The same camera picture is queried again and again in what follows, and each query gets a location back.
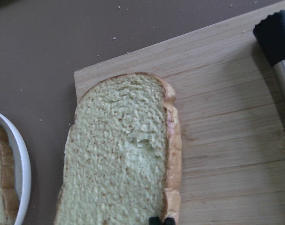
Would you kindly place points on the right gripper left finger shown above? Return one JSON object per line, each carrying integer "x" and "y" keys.
{"x": 154, "y": 221}

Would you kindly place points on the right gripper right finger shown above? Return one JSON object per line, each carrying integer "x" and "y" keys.
{"x": 169, "y": 221}

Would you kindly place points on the bread slice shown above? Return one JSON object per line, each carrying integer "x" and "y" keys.
{"x": 123, "y": 155}
{"x": 9, "y": 201}

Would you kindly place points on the wooden cutting board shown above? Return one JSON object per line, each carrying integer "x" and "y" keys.
{"x": 232, "y": 119}

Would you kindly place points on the white round plate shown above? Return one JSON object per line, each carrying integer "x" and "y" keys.
{"x": 22, "y": 167}

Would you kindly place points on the steel muddler black tip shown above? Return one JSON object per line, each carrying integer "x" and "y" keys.
{"x": 270, "y": 34}

